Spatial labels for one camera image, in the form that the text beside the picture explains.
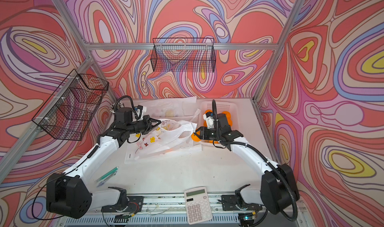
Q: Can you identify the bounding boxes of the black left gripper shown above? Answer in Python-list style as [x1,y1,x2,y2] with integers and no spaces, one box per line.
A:
[125,116,161,136]

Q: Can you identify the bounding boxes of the large front orange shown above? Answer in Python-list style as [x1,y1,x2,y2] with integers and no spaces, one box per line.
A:
[191,133,208,142]

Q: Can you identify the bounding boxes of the white printed plastic bag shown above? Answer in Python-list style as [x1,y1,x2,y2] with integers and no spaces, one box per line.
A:
[125,109,202,164]

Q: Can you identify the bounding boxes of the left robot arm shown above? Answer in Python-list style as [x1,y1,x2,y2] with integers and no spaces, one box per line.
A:
[46,106,161,219]

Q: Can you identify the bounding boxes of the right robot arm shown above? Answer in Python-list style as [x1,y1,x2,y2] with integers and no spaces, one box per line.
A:
[192,111,300,222]

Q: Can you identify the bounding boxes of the right rear orange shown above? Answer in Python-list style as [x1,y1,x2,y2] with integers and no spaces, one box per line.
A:
[223,111,233,126]

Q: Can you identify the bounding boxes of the white plastic basket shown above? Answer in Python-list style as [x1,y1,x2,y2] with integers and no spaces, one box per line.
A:
[198,100,239,145]

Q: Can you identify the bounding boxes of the green pen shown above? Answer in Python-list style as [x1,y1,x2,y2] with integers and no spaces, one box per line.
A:
[95,167,119,187]

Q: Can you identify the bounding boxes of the pink desk calculator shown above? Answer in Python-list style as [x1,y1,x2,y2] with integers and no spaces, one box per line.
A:
[184,187,213,225]

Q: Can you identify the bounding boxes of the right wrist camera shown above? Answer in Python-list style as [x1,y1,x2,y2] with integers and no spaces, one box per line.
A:
[204,113,216,129]

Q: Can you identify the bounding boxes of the black wire basket rear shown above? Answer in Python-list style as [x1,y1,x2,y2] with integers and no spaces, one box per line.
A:
[151,37,216,72]

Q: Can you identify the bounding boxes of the black wire basket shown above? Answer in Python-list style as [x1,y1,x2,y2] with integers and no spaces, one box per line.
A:
[32,69,109,141]
[151,37,216,72]

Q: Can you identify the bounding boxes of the black wire basket left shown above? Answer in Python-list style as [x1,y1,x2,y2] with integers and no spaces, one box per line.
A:
[32,69,109,141]

